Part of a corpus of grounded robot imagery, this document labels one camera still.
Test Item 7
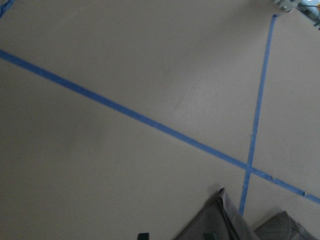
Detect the dark brown t-shirt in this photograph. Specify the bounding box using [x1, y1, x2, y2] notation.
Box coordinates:
[175, 188, 316, 240]

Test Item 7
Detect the long blue tape strip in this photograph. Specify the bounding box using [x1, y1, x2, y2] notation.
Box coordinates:
[0, 48, 320, 205]

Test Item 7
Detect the crossing blue tape strip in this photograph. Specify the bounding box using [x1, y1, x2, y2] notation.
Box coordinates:
[238, 14, 280, 215]

